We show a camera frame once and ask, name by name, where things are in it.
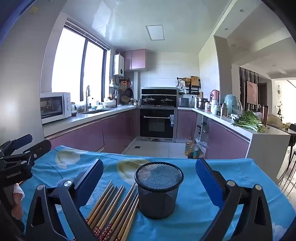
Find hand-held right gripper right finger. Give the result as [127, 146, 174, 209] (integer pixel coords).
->
[195, 158, 273, 241]

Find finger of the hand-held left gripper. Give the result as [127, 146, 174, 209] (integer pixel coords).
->
[0, 139, 52, 169]
[0, 134, 33, 154]

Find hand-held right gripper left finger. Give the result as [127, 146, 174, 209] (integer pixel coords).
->
[25, 159, 104, 241]

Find bunch of wooden chopsticks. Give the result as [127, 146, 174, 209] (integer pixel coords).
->
[72, 180, 139, 241]

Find black mesh utensil holder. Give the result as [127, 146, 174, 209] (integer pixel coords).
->
[134, 162, 184, 219]

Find person's left hand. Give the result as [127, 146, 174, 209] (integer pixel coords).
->
[12, 183, 25, 220]

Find clear plastic bag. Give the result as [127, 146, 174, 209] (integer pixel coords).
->
[196, 139, 209, 159]

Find yellow cooking oil bottle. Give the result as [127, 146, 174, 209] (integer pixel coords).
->
[184, 137, 197, 159]

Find mauve kitchen base cabinets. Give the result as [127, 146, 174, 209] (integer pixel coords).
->
[43, 108, 139, 154]
[177, 109, 251, 160]

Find white microwave oven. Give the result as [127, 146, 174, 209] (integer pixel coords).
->
[40, 92, 72, 124]

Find blue floral tablecloth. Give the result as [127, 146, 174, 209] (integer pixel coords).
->
[14, 145, 296, 241]

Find steel sink faucet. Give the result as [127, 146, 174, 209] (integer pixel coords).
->
[85, 85, 91, 112]

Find bunch of leafy greens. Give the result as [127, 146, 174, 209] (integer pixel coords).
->
[232, 111, 266, 133]

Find black built-in oven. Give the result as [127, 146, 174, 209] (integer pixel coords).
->
[139, 108, 178, 139]

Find steel stock pot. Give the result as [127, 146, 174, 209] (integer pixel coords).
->
[196, 97, 208, 109]

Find pale green round appliance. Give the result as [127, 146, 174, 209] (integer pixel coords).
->
[224, 94, 242, 114]

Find large kitchen window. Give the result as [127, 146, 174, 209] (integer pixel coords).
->
[51, 21, 110, 102]

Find brown tall tumbler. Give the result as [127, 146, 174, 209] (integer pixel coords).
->
[262, 105, 269, 126]

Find tan crinkled bag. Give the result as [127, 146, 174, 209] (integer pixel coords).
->
[267, 114, 285, 129]

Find dark slatted room divider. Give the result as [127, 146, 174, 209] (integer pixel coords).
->
[239, 67, 259, 112]

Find black stove hood unit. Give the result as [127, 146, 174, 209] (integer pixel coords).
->
[141, 87, 178, 107]

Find square ceiling light panel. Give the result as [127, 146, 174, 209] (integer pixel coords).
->
[146, 25, 165, 41]

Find black wall storage rack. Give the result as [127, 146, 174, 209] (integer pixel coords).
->
[177, 77, 201, 95]

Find pink framed wall painting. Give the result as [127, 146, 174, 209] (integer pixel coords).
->
[246, 81, 258, 105]

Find white wall water heater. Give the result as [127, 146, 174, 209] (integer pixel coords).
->
[113, 55, 125, 77]

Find mauve upper wall cabinet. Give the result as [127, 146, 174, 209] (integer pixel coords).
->
[121, 49, 147, 70]

